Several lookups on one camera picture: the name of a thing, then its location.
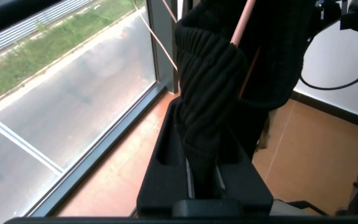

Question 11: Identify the pink clothes hanger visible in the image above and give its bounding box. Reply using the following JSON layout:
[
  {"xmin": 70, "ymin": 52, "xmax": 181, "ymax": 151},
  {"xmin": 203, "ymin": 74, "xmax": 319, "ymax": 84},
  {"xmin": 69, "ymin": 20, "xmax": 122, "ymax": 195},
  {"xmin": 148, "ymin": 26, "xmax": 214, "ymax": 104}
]
[
  {"xmin": 132, "ymin": 0, "xmax": 179, "ymax": 72},
  {"xmin": 229, "ymin": 0, "xmax": 261, "ymax": 99}
]

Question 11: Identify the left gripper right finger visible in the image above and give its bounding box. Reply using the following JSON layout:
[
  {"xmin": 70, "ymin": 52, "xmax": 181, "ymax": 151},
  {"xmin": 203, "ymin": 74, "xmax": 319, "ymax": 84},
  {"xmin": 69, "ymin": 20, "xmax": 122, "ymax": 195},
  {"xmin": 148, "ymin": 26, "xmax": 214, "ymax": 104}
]
[{"xmin": 215, "ymin": 132, "xmax": 274, "ymax": 218}]

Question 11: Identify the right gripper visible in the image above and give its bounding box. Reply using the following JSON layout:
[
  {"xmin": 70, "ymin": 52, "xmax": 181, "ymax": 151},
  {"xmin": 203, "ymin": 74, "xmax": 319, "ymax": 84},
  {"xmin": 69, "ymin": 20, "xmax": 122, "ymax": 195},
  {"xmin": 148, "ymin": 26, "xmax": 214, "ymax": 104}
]
[{"xmin": 309, "ymin": 0, "xmax": 343, "ymax": 30}]

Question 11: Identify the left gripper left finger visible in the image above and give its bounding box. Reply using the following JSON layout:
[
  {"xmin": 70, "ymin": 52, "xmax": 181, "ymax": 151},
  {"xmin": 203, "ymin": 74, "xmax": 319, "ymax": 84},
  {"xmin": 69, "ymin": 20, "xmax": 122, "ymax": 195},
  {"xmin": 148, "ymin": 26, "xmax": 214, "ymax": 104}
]
[{"xmin": 136, "ymin": 98, "xmax": 196, "ymax": 218}]

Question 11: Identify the black knitted garment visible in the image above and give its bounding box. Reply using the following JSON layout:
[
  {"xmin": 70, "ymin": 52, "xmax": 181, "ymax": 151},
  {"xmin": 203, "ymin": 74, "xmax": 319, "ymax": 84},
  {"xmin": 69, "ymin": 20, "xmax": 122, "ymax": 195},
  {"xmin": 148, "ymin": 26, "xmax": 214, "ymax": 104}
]
[{"xmin": 173, "ymin": 0, "xmax": 315, "ymax": 200}]

